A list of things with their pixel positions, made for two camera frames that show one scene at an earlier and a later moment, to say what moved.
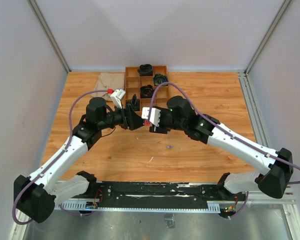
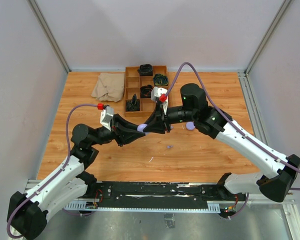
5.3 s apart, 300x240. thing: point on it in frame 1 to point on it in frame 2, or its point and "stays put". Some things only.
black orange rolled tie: (146, 91) stays put
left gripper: (133, 121) to (123, 131)
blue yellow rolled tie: (159, 78) stays put
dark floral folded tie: (134, 102) stays put
